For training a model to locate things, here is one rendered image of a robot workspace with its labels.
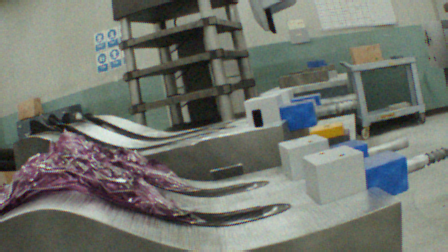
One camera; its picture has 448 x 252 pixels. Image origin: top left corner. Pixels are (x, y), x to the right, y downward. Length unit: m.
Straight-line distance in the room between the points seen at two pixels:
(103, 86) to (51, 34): 1.41
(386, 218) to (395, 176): 0.07
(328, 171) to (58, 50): 7.95
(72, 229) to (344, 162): 0.18
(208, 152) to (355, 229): 0.33
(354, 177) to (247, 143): 0.26
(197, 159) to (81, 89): 7.42
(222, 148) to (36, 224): 0.35
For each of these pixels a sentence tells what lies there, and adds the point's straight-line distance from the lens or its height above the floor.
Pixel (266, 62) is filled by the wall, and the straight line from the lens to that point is 7.17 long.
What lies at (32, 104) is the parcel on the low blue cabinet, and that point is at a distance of 7.98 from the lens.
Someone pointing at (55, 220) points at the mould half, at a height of 0.89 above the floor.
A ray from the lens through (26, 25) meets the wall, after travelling 8.74.
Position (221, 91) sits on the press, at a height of 0.87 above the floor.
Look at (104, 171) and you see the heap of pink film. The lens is 0.38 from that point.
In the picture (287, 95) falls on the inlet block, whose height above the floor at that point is 0.91.
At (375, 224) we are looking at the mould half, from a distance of 0.32.
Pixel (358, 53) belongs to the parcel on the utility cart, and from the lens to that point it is 6.51.
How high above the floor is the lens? 0.94
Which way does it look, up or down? 4 degrees down
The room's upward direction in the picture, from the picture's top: 12 degrees counter-clockwise
